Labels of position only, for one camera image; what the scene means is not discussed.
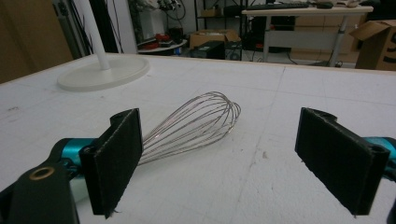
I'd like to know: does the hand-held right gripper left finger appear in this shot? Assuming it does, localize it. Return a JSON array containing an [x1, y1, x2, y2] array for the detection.
[[49, 107, 144, 219]]

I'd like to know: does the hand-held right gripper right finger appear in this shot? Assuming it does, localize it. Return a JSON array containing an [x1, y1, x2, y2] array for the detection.
[[294, 106, 396, 217]]

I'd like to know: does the metal wire whisk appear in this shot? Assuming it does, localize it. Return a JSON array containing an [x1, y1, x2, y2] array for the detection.
[[138, 91, 242, 166]]

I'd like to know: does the white round lamp stand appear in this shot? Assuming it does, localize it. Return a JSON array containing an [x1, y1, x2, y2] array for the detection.
[[56, 0, 150, 92]]

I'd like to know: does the large brown cardboard box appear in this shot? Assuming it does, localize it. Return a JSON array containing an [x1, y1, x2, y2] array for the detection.
[[348, 20, 396, 72]]

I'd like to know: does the round white side table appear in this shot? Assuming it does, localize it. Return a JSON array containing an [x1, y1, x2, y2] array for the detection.
[[136, 38, 189, 54]]

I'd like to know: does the light wooden desk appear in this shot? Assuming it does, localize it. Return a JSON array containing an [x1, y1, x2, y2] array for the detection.
[[241, 5, 375, 68]]

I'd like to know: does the black computer case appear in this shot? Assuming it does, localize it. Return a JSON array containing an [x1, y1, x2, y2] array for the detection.
[[190, 40, 226, 61]]

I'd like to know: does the open cardboard box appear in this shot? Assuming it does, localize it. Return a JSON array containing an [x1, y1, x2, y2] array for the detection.
[[189, 29, 242, 50]]

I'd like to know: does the black keyboard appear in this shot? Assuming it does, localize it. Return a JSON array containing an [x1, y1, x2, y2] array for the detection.
[[246, 2, 310, 11]]

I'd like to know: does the black metal shelf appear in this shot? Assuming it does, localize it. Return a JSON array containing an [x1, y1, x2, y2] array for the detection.
[[193, 0, 250, 32]]

